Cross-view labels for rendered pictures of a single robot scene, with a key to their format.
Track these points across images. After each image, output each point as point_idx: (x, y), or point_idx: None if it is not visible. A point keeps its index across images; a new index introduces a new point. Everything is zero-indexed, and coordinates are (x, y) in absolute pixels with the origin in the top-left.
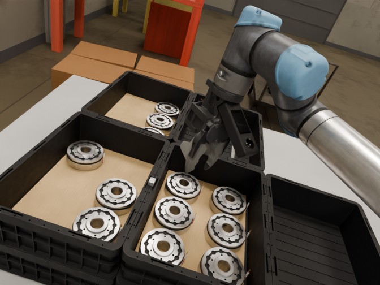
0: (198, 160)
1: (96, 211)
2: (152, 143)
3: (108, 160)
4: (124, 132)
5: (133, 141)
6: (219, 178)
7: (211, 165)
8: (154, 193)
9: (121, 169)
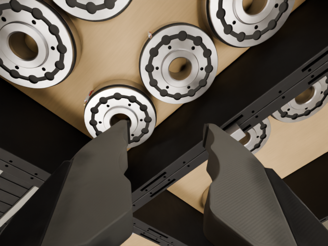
0: (218, 153)
1: (285, 115)
2: (147, 210)
3: (199, 188)
4: (183, 235)
5: (170, 216)
6: (24, 109)
7: (120, 125)
8: (238, 108)
9: (192, 173)
